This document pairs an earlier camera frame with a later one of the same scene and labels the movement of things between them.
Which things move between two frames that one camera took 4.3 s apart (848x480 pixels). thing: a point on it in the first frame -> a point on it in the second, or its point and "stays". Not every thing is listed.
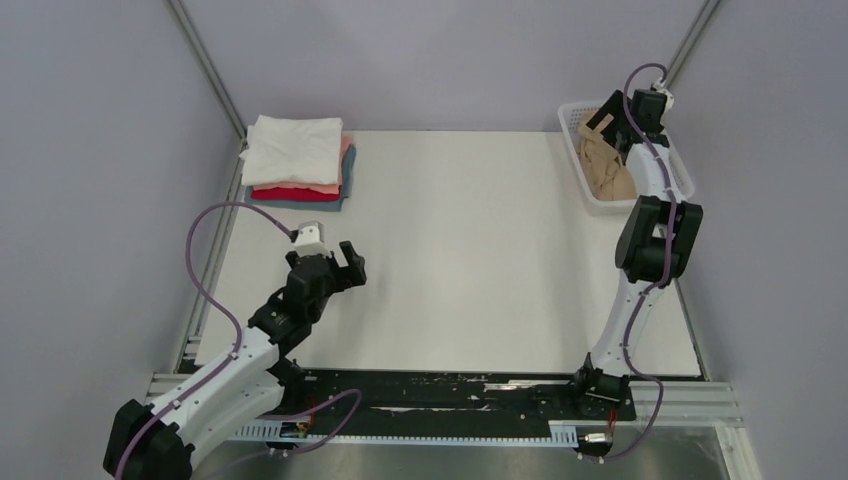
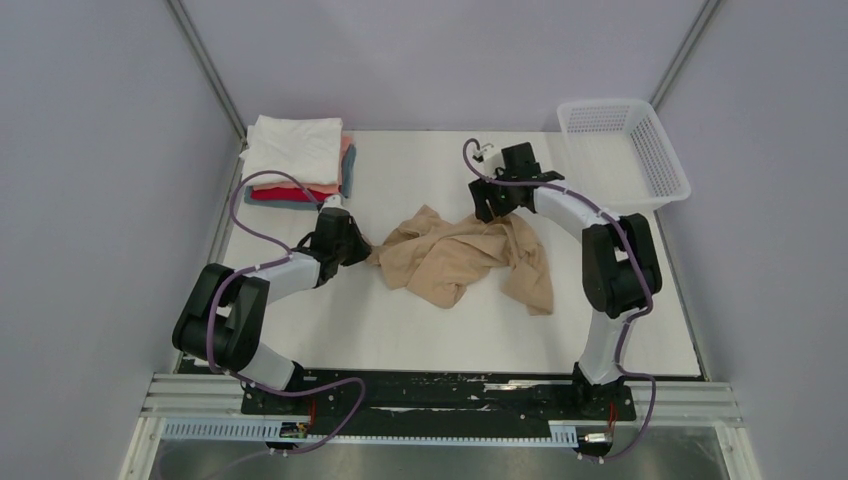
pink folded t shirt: x=319 y=187 stays
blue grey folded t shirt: x=346 y=191 stays
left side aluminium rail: x=191 y=351 stays
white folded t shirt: x=293 y=149 stays
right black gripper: x=616 y=107 -> x=483 y=192
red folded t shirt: x=293 y=195 stays
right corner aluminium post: x=707 y=15 stays
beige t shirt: x=609 y=177 -> x=434 y=258
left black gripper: x=353 y=274 -> x=363 y=250
